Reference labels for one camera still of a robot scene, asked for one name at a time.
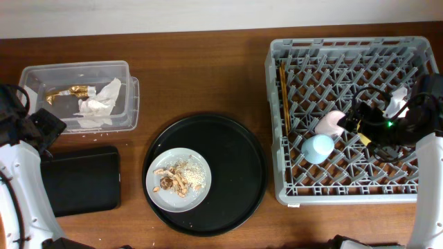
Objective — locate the gold coffee sachet wrapper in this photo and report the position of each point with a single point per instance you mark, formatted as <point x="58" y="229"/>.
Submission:
<point x="77" y="91"/>

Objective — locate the round black serving tray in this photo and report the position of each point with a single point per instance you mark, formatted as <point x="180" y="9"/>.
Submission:
<point x="239" y="173"/>

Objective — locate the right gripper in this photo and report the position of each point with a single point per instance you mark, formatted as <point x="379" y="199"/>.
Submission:
<point x="372" y="115"/>

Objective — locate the yellow bowl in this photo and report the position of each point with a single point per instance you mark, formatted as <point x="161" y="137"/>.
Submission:
<point x="362" y="131"/>

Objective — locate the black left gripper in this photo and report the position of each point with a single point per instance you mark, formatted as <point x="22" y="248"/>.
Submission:
<point x="52" y="125"/>

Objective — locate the grey dishwasher rack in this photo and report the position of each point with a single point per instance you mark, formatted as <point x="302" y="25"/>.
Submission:
<point x="308" y="78"/>

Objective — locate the blue cup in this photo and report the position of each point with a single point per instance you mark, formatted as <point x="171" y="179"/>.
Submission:
<point x="317" y="148"/>

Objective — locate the food scraps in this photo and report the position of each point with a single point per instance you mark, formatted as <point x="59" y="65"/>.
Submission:
<point x="181" y="177"/>

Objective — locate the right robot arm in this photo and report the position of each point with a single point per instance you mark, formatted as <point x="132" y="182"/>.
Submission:
<point x="427" y="231"/>

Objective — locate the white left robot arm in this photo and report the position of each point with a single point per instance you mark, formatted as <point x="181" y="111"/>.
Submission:
<point x="27" y="216"/>

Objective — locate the black rectangular tray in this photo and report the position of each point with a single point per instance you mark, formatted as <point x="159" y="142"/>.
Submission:
<point x="85" y="181"/>

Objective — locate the pink cup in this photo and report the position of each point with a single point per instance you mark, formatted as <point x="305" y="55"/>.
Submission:
<point x="328" y="125"/>

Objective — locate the white tissue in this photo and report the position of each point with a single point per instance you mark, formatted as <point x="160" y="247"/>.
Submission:
<point x="97" y="109"/>

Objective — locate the clear plastic waste bin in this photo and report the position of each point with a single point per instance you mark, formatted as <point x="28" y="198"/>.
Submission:
<point x="38" y="81"/>

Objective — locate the grey plate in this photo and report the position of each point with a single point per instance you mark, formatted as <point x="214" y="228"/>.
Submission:
<point x="169" y="201"/>

